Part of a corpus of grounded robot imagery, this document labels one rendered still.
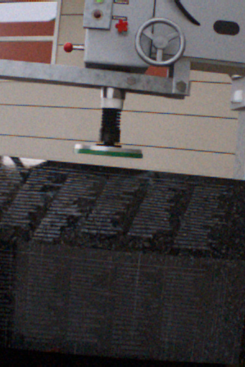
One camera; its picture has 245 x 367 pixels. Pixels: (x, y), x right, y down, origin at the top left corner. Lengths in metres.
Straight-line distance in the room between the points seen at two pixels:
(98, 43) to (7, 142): 7.45
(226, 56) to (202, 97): 6.25
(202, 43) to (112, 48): 0.27
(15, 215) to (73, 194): 0.18
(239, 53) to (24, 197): 0.79
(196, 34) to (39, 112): 7.19
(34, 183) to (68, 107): 6.95
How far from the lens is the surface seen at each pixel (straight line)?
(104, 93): 1.70
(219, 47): 1.69
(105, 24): 1.64
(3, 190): 1.70
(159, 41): 1.59
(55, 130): 8.62
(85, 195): 1.58
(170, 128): 7.99
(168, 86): 1.69
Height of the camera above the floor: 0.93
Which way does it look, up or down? 3 degrees down
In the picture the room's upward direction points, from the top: 5 degrees clockwise
